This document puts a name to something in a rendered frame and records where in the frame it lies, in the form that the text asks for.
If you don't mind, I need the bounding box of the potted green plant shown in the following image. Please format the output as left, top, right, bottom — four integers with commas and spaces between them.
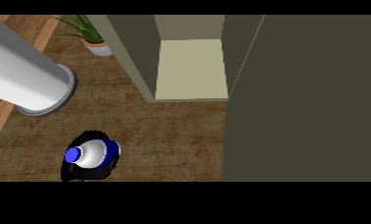
48, 14, 116, 57

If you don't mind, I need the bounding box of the white cylinder with grey rim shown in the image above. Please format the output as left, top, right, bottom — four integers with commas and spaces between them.
0, 21, 79, 118

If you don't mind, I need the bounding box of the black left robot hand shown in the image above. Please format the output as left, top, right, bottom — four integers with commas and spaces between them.
58, 130, 120, 183

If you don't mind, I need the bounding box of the olive green open cabinet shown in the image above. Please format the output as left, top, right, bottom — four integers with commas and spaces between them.
85, 14, 266, 104

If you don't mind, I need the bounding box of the water bottle with blue cap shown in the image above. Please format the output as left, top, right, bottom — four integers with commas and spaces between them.
63, 139, 122, 168

